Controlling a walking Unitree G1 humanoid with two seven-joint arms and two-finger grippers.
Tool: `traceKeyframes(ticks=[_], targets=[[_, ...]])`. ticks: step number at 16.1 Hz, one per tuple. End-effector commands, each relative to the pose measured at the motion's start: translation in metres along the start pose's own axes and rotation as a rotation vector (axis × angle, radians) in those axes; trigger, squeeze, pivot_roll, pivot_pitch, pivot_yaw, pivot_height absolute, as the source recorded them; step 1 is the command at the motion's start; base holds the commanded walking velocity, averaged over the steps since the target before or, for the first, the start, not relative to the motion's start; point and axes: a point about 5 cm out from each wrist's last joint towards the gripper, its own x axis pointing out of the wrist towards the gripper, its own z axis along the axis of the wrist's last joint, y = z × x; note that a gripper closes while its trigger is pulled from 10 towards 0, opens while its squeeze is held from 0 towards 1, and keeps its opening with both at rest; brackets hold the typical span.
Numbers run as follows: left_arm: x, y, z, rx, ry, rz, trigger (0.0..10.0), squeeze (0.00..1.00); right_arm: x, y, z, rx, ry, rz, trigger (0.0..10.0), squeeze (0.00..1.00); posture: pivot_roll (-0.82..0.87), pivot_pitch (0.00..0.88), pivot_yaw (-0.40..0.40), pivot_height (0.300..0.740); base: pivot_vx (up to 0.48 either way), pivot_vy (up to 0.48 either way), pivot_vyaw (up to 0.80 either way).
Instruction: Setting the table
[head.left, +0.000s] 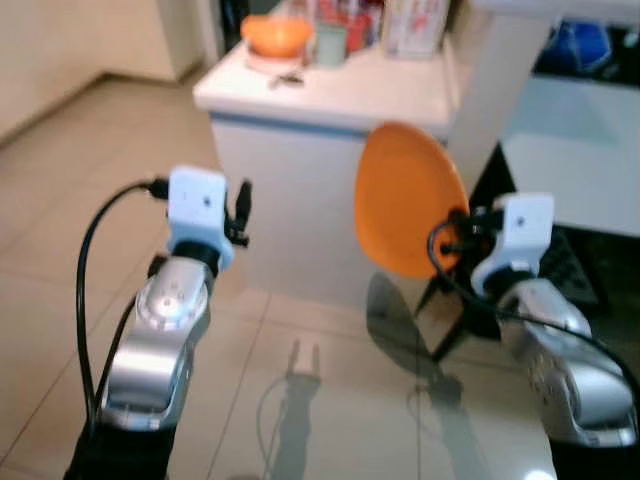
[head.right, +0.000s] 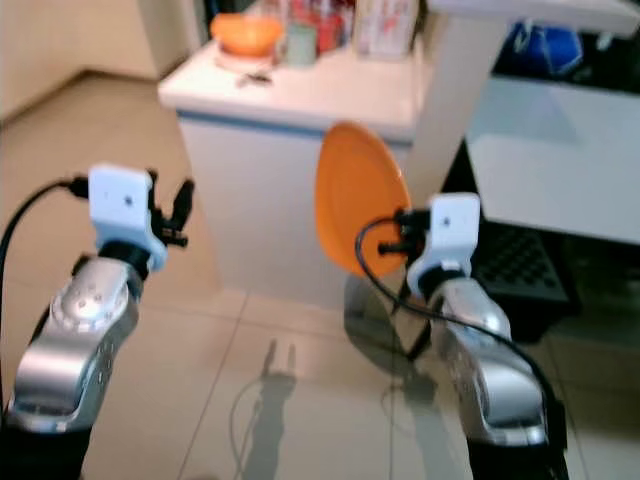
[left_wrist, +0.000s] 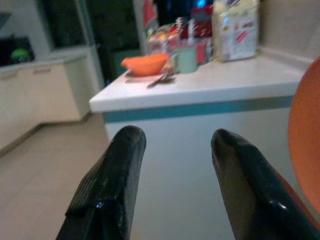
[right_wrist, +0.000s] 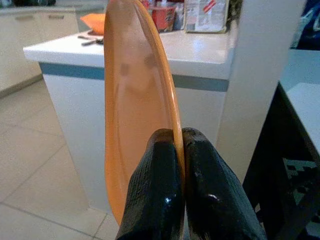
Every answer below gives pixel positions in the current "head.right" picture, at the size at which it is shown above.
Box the orange plate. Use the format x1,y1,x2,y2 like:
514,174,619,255
313,122,413,280

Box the white counter cabinet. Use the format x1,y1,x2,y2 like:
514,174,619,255
157,38,427,313

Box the white pillar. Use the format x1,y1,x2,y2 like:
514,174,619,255
400,0,640,198

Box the dark cutlery piece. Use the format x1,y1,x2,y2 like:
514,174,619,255
236,68,274,89

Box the white table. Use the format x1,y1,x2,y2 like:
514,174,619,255
463,73,640,248

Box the orange bowl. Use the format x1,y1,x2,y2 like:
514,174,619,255
210,13,283,58

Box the white printed box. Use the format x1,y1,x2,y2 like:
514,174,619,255
353,0,423,59

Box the pale green mug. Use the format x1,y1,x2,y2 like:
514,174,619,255
282,22,319,68

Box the red snack packages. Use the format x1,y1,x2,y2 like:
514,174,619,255
285,0,357,54

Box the blue bag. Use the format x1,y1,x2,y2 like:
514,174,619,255
505,22,587,81

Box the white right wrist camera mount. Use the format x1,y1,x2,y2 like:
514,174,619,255
405,193,482,298

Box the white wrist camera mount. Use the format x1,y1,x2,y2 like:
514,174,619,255
87,163,170,274
405,193,482,298

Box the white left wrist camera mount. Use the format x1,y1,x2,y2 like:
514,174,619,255
87,163,170,274

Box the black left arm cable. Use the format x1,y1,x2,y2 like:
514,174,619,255
0,177,92,263

